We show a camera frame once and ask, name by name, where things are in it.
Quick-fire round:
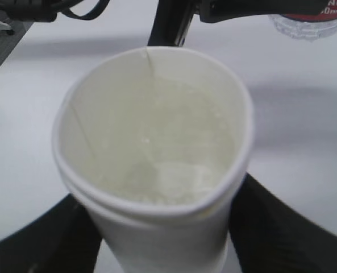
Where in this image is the white paper cup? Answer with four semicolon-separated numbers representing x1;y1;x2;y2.
51;47;255;272

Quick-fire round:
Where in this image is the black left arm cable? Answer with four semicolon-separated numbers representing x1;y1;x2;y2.
3;0;109;21

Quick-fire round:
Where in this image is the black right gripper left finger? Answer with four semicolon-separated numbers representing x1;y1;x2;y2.
0;195;102;272

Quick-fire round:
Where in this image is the Nongfu Spring water bottle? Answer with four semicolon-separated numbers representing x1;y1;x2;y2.
268;1;337;42

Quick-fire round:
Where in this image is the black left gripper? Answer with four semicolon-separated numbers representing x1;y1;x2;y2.
147;0;210;47

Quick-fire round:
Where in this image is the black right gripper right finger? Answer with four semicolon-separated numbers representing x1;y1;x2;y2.
228;174;337;272

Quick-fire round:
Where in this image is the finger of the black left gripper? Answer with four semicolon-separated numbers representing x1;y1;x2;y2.
199;0;328;23

